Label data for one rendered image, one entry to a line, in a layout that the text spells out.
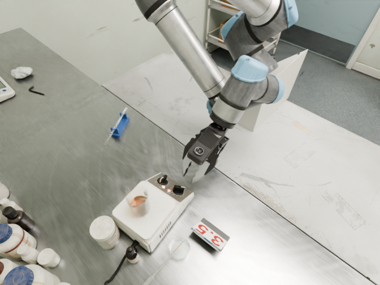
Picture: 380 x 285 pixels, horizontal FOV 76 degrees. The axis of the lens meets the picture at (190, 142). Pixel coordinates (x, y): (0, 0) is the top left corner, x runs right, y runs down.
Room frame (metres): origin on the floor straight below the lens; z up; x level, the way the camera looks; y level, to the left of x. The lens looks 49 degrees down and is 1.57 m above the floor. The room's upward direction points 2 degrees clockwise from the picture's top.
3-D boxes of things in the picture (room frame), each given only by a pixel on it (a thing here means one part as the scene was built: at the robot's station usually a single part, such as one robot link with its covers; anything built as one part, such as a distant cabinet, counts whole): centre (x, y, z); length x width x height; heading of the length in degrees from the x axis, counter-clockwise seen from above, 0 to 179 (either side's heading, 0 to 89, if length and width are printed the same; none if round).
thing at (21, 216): (0.25, 0.44, 0.95); 0.04 x 0.04 x 0.10
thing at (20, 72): (0.94, 0.77, 0.92); 0.08 x 0.08 x 0.04; 48
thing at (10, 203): (0.29, 0.48, 0.94); 0.03 x 0.03 x 0.07
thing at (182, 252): (0.20, 0.02, 0.91); 0.06 x 0.06 x 0.02
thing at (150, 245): (0.30, 0.10, 0.94); 0.22 x 0.13 x 0.08; 146
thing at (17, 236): (0.19, 0.42, 0.96); 0.06 x 0.06 x 0.11
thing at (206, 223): (0.24, -0.06, 0.92); 0.09 x 0.06 x 0.04; 53
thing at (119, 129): (0.63, 0.26, 0.92); 0.10 x 0.03 x 0.04; 169
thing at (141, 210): (0.27, 0.12, 1.02); 0.06 x 0.05 x 0.08; 167
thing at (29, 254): (0.17, 0.37, 0.94); 0.03 x 0.03 x 0.08
